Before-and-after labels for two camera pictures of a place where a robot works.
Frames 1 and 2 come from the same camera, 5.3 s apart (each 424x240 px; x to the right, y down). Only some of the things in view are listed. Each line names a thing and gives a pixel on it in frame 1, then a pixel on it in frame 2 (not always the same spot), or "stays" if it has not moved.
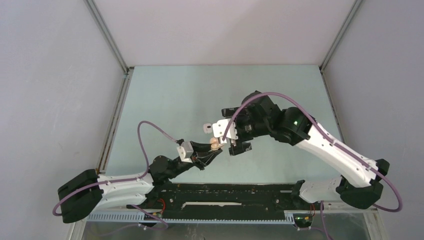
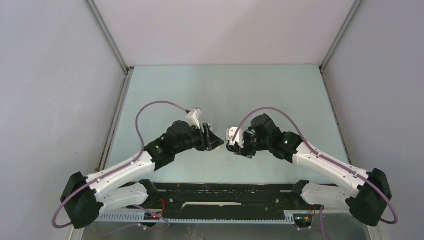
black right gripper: [240, 148] → [245, 151]
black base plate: [228, 197] stays
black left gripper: [202, 159] → [208, 140]
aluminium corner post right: [354, 7] stays
